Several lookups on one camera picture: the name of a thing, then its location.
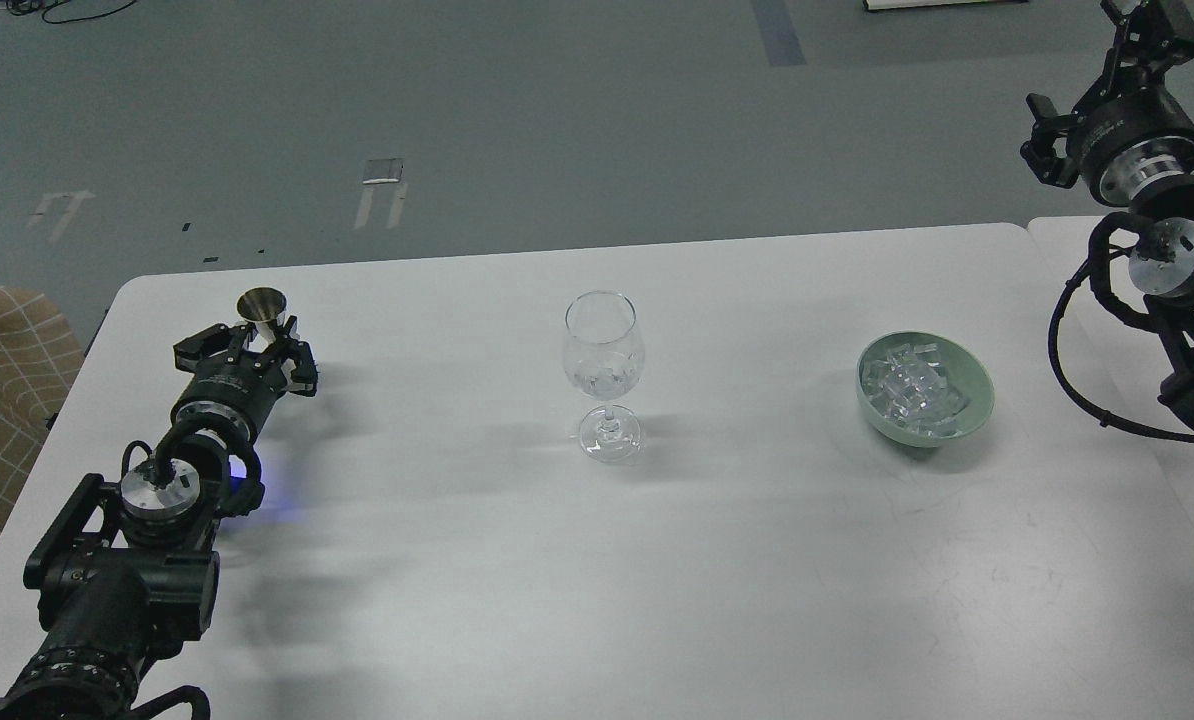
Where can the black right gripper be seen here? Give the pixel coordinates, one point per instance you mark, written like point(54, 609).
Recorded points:
point(1134, 130)

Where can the green bowl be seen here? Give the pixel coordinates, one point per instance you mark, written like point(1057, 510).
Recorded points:
point(964, 369)

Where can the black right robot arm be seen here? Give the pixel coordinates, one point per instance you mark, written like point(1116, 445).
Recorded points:
point(1139, 266)

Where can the clear ice cubes pile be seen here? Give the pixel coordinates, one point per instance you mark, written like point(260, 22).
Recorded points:
point(910, 387)

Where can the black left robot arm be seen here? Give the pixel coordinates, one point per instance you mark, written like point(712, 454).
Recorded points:
point(128, 573)

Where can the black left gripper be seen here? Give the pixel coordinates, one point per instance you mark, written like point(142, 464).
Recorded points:
point(229, 381)

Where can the steel double jigger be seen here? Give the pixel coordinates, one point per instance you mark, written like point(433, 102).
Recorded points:
point(265, 308)

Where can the clear wine glass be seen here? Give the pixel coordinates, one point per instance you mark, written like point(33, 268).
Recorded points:
point(604, 355)

